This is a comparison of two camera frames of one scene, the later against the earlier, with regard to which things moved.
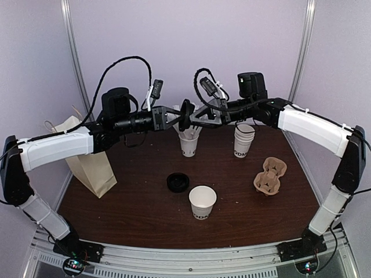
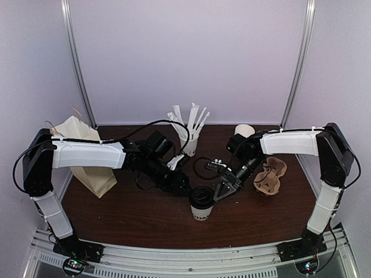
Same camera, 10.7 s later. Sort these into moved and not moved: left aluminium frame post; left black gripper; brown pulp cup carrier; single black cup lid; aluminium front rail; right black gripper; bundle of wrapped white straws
Moved: single black cup lid; right black gripper; left black gripper
Not moved: left aluminium frame post; brown pulp cup carrier; bundle of wrapped white straws; aluminium front rail
